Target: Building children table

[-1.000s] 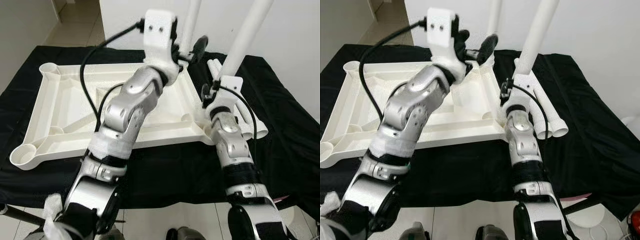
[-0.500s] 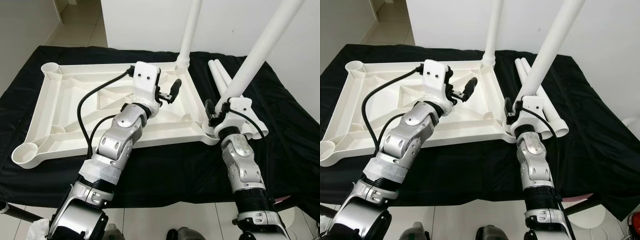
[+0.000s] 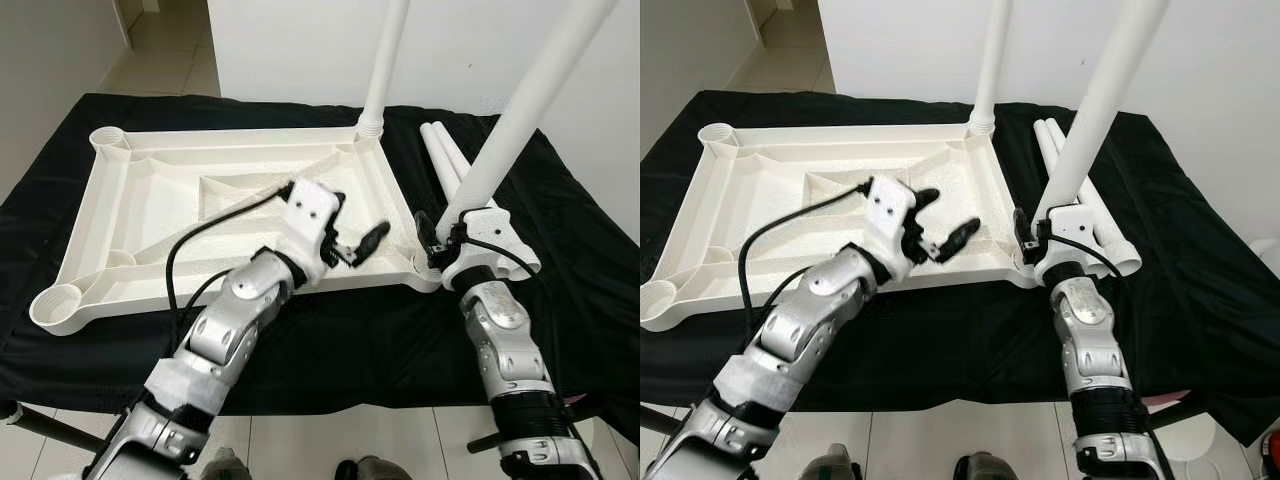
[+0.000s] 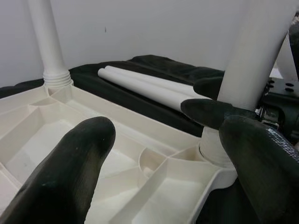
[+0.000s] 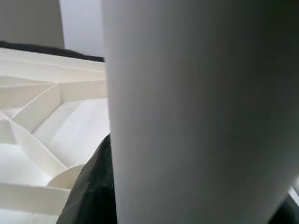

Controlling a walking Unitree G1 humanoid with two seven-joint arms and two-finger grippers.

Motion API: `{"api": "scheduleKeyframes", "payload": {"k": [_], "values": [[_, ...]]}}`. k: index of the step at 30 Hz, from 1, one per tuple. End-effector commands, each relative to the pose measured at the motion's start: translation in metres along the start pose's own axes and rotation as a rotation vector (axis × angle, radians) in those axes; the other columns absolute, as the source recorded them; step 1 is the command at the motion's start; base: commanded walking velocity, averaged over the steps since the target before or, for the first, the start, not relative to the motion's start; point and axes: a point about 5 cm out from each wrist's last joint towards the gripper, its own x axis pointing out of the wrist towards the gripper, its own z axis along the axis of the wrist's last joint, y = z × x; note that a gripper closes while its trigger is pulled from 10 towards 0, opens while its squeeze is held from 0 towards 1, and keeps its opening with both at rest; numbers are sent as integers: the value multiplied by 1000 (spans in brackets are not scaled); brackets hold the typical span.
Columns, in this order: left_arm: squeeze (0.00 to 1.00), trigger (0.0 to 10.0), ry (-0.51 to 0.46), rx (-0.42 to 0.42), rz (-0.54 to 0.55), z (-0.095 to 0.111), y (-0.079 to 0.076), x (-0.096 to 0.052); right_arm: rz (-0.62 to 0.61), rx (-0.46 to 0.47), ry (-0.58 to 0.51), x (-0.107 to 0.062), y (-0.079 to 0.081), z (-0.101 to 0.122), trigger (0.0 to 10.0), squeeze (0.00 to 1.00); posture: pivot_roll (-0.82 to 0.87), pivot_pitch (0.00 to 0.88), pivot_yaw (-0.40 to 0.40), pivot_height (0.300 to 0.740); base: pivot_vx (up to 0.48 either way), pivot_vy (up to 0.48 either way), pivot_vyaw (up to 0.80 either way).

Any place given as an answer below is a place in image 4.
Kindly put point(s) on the white plastic table leg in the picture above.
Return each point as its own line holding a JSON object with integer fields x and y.
{"x": 46, "y": 35}
{"x": 140, "y": 88}
{"x": 252, "y": 58}
{"x": 151, "y": 79}

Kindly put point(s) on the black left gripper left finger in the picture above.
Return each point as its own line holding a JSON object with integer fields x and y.
{"x": 53, "y": 186}

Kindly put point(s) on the black table cloth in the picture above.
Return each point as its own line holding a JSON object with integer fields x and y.
{"x": 163, "y": 63}

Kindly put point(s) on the white plastic table top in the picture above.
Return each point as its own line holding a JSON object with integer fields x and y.
{"x": 163, "y": 191}

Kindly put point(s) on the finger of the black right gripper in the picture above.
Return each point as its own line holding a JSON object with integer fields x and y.
{"x": 208, "y": 88}
{"x": 203, "y": 112}

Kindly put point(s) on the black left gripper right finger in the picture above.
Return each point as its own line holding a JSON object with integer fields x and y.
{"x": 268, "y": 177}

